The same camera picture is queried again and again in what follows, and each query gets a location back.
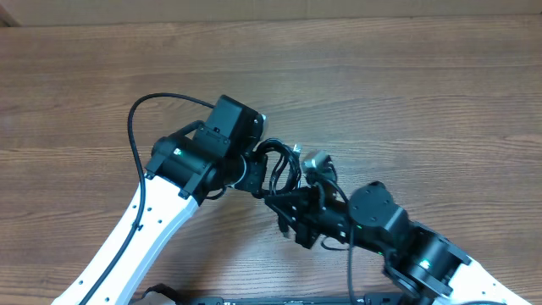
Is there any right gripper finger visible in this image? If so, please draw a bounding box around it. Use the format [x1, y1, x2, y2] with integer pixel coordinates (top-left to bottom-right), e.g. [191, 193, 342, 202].
[270, 202, 305, 238]
[264, 188, 313, 211]

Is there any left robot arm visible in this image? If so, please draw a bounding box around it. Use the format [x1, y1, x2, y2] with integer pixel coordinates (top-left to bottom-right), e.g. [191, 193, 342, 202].
[55, 95, 267, 304]

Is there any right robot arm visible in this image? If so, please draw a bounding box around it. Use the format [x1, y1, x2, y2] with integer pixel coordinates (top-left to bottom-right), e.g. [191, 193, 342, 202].
[264, 181, 526, 304]

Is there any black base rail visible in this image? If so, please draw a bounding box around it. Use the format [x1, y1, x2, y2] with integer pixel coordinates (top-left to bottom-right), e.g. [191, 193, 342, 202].
[128, 284, 405, 305]

